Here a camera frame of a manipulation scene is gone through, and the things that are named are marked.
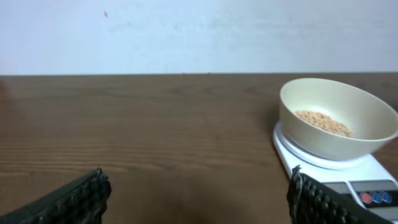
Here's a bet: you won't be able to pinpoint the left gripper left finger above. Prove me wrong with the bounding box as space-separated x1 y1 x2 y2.
1 168 112 224

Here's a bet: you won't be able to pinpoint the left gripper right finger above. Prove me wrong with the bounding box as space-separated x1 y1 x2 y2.
287 166 392 224

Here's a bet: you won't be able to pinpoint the white digital kitchen scale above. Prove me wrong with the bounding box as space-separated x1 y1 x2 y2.
272 123 397 223

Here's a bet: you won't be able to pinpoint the soybeans in bowl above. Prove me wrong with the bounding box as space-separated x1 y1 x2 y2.
294 110 353 138

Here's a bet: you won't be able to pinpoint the white ceramic bowl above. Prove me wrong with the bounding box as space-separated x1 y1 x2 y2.
279 78 397 161

